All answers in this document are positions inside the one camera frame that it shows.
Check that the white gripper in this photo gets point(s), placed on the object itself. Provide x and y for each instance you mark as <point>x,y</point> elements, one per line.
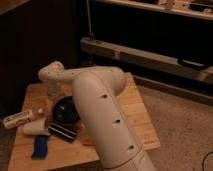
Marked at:
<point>54,90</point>

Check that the dark ceramic bowl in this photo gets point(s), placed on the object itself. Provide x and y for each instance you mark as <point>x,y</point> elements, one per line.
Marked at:
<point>64,111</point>

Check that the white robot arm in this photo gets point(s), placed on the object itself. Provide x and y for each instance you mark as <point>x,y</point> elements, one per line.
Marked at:
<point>94,91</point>

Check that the white paper cup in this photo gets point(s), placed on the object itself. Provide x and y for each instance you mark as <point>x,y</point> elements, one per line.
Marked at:
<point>37,127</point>

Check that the black striped box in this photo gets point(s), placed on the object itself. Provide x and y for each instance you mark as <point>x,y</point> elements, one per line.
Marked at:
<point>63,132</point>

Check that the white tube with label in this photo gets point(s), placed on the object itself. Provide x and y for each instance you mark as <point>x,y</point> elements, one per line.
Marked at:
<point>21,118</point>

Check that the blue sponge cloth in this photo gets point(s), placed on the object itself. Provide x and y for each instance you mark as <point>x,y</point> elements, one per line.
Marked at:
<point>40,149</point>

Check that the thin metal pole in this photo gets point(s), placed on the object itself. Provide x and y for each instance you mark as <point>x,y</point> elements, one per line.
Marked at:
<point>91,34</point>

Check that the wooden shelf with items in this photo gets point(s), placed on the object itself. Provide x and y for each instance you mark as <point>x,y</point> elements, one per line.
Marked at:
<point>177,7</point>

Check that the black handle loop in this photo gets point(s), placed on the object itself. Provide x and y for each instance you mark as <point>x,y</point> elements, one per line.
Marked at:
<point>192,65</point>

